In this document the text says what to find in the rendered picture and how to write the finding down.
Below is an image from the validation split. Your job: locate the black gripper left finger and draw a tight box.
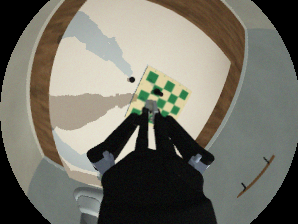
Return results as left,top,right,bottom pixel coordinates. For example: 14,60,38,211
86,99,150,180

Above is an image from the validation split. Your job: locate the green and cream chessboard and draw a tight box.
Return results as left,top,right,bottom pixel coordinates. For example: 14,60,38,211
125,65,192,120

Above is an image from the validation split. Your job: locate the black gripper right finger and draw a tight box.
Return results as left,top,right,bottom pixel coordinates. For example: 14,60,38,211
152,100,215,180

